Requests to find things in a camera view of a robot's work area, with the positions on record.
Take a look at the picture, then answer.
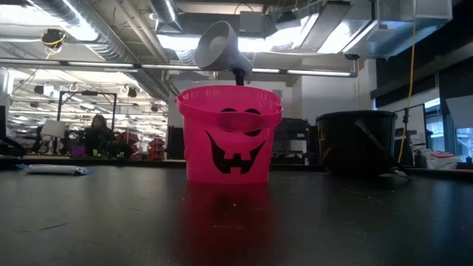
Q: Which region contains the white blue Hershey's bar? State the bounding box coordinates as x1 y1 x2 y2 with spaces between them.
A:
16 163 93 176

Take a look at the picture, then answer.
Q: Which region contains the black equipment rack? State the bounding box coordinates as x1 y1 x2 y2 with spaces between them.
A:
272 117 319 166

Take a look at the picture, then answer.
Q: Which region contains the black table mat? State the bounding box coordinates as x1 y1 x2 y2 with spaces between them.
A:
0 164 473 266

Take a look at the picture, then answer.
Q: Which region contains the long ceiling light fixture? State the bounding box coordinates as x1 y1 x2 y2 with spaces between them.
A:
0 58 358 78

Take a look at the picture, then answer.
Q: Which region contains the white lampshade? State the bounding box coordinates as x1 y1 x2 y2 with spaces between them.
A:
40 120 67 155

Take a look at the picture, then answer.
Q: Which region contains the white plastic bag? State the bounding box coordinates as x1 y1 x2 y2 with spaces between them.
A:
421 147 463 171

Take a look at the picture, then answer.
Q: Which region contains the black stand with screen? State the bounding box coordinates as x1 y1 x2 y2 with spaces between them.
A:
394 103 429 168

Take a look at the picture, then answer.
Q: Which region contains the yellow hanging cable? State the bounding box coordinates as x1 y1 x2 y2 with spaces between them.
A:
397 0 418 163

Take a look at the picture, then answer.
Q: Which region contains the silver spiral ceiling duct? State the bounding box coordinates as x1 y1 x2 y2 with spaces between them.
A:
33 0 171 100

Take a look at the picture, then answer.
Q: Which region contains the black ceiling cord reel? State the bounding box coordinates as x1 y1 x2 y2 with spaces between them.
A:
39 28 67 51

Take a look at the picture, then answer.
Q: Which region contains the black metal frame stand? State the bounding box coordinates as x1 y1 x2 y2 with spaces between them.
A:
54 90 118 149

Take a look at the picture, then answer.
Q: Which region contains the black jack-o'-lantern bucket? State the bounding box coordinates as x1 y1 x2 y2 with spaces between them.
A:
315 109 411 180

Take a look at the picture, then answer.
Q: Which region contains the white desk lamp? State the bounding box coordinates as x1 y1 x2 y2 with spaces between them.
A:
194 20 254 86

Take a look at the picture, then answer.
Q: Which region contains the grey ceiling unit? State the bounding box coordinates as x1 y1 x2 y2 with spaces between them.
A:
239 10 267 38

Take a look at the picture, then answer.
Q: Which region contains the person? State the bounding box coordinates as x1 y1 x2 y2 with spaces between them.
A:
83 113 116 157

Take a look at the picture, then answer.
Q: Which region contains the black computer tower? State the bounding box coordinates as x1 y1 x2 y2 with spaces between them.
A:
166 125 185 160

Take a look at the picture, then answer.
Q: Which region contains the pink jack-o'-lantern bucket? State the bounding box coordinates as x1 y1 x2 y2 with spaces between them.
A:
175 84 284 185

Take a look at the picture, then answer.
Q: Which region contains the silver rectangular ceiling duct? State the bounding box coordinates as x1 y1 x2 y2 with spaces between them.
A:
343 0 454 60

